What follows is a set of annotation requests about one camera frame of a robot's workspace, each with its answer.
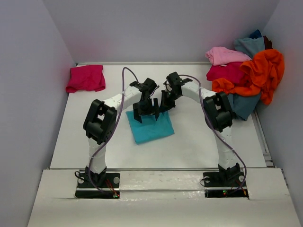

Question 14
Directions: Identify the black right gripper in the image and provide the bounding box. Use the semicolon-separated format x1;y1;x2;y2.
159;89;181;114

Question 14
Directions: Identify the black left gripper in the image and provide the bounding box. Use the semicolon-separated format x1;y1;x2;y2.
134;98;159;123

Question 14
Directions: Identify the turquoise t-shirt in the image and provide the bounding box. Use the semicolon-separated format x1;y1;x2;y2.
126;111;175;145

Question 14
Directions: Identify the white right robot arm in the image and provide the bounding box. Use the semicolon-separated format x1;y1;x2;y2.
160;72;242;185

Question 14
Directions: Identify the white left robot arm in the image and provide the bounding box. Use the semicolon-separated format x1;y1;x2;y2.
83;78;160;187

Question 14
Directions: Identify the pink t-shirt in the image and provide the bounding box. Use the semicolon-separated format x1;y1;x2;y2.
205;47;252;66

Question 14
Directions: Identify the magenta t-shirt in pile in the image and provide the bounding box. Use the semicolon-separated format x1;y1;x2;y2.
206;62;244;83

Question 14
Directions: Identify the folded magenta t-shirt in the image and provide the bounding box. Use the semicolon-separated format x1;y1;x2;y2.
65;65;106;93

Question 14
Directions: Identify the slate blue t-shirt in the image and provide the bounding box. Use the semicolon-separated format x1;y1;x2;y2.
228;93;261;121

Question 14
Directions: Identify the orange t-shirt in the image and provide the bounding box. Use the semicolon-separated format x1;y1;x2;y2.
212;49;285;105

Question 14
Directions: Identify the grey-blue t-shirt at back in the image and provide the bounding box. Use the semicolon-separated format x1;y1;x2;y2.
233;37;265;58

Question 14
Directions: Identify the dark blue t-shirt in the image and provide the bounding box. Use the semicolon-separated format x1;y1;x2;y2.
249;29;262;39

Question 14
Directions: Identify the maroon t-shirt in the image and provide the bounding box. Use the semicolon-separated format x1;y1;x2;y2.
263;36;273;50

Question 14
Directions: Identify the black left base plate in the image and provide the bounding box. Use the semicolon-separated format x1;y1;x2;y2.
74;171;120;199

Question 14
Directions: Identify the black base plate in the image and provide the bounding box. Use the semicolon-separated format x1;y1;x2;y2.
74;171;120;199
199;172;249;199

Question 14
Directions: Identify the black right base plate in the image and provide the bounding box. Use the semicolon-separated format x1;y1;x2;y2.
199;172;249;199

